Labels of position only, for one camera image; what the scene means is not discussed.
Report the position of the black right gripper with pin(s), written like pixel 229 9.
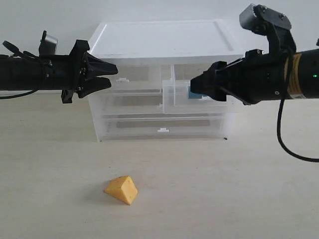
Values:
pixel 251 80

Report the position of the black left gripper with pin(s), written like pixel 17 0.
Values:
pixel 66 72

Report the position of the yellow cheese wedge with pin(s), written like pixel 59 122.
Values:
pixel 123 189

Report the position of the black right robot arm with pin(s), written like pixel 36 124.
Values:
pixel 302 81

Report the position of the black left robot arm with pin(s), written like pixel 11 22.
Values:
pixel 22 71

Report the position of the white plastic drawer cabinet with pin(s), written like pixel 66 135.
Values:
pixel 163 43

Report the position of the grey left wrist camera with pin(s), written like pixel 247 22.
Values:
pixel 48 44

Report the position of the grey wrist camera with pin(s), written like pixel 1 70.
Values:
pixel 259 19
pixel 48 44

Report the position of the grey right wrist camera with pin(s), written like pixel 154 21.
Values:
pixel 259 19

